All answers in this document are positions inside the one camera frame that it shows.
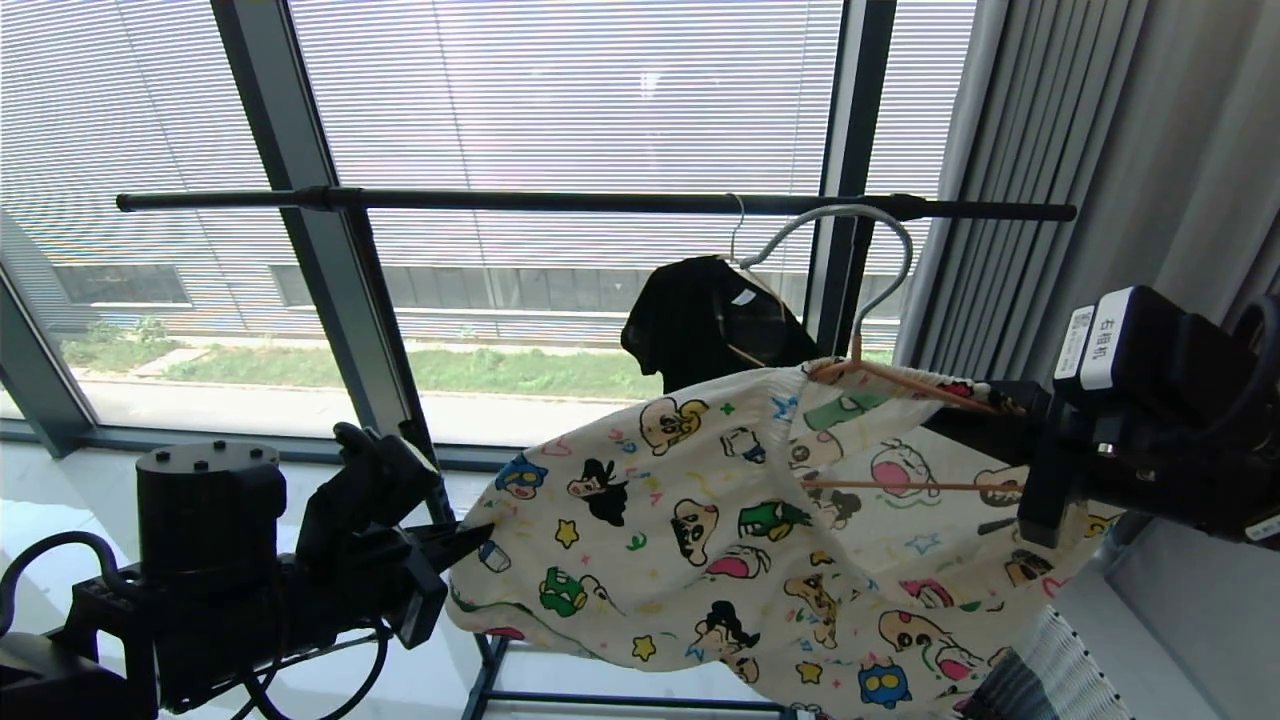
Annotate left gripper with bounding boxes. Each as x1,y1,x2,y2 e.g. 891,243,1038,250
270,525,451,651

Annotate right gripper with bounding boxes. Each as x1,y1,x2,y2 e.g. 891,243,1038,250
1015,395,1280,551

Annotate pink clothes hanger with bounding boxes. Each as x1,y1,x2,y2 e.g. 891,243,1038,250
715,193,793,369
738,204,1026,494

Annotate cream printed garment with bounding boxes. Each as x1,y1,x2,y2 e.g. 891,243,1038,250
445,357,1126,720

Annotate black garment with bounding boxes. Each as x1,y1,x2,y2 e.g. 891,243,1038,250
620,255,823,396

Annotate white laundry basket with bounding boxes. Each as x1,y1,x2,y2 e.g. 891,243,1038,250
955,605,1136,720

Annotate black clothes rack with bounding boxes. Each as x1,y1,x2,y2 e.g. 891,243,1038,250
117,187,1079,720

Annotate grey curtain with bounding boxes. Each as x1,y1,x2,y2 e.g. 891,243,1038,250
893,0,1280,396

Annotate window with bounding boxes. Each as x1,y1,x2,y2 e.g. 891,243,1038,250
0,0,981,473

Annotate black cable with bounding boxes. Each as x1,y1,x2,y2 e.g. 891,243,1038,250
0,530,126,641
235,615,393,720

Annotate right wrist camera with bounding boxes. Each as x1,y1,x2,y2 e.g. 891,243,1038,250
1050,285,1263,456

